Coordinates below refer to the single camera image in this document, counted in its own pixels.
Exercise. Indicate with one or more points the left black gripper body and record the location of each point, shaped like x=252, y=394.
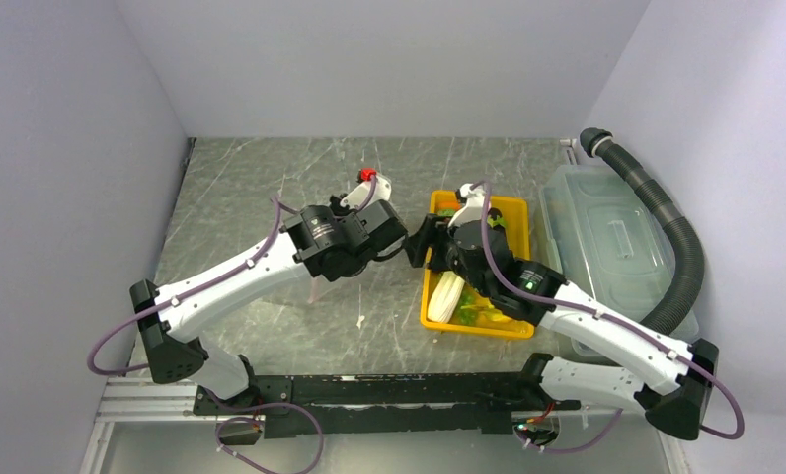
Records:
x=340, y=212

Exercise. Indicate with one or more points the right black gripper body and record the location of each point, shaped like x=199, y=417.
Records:
x=449, y=260

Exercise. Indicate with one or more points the celery stalk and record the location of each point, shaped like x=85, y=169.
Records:
x=445, y=297

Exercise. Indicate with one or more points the yellow plastic tray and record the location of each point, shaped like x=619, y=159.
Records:
x=515, y=212

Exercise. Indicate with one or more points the clear zip top bag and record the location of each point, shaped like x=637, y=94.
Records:
x=327, y=288

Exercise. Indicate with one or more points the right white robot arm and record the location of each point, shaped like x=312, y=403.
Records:
x=668, y=381

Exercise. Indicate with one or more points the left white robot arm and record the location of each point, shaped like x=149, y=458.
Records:
x=313, y=243

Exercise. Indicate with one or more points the orange red fruit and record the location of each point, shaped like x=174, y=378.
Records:
x=447, y=209

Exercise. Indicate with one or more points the green custard apple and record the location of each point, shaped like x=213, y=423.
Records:
x=495, y=219

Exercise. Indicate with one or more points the green grape bunch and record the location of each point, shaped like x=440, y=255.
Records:
x=462, y=312

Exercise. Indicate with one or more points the yellow banana bunch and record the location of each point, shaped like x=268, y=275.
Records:
x=491, y=314

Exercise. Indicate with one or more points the clear plastic storage box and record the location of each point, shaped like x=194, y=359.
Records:
x=590, y=227

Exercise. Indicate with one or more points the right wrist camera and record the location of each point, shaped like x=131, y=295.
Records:
x=474, y=202

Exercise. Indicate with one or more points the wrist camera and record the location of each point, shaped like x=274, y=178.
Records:
x=474, y=202
x=371, y=187

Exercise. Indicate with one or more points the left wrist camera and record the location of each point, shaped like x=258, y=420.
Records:
x=371, y=187

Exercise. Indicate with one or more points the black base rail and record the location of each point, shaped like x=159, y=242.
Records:
x=487, y=402

